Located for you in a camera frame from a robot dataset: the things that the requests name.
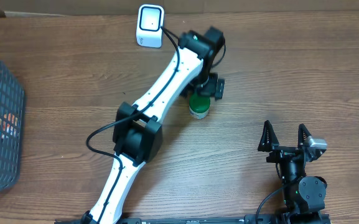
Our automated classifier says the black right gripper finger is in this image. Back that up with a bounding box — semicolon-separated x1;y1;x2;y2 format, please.
258;120;279;152
298;124;312;146

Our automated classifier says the green lid jar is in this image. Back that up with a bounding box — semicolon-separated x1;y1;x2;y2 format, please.
189;93;211;119

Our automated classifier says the orange white small packet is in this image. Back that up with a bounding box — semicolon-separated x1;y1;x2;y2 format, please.
0;113;19;140

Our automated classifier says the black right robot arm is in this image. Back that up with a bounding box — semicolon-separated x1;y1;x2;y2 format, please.
254;120;331;223

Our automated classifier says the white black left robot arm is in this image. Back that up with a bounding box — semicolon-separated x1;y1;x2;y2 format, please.
80;27;226;223

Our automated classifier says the white barcode scanner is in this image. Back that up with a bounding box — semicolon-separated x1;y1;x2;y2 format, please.
136;4;165;48

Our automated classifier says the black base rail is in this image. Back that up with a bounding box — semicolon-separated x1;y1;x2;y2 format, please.
54;213;332;224

